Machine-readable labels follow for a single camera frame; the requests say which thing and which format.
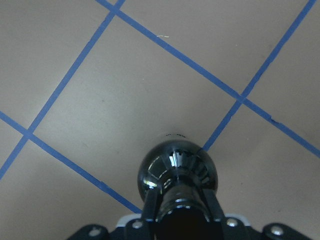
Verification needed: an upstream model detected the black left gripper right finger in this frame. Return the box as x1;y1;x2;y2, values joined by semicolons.
202;188;225;222

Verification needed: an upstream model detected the dark glass wine bottle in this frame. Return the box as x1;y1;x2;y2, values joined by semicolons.
137;134;218;240

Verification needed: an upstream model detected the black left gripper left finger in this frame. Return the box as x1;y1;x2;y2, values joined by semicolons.
141;188;160;223

